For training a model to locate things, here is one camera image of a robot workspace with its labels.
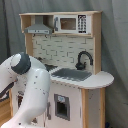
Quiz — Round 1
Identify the wooden toy kitchen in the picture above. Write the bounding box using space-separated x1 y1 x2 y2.
13 11 114 128

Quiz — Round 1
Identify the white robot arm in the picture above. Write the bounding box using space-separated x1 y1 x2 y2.
0 52 50 128

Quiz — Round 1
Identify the toy microwave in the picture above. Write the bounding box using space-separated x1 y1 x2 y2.
54 14 91 34

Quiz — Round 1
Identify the black toy stovetop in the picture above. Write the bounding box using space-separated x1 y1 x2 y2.
43 64 57 72

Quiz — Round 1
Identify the grey toy sink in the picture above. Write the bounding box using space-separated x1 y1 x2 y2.
52 68 92 81

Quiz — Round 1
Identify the black toy faucet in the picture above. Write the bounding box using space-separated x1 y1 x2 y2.
75 51 93 70

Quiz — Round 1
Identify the grey range hood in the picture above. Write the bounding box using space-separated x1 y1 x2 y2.
24 16 53 34

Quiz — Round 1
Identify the toy dishwasher door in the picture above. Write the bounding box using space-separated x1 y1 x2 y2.
54 94 70 120

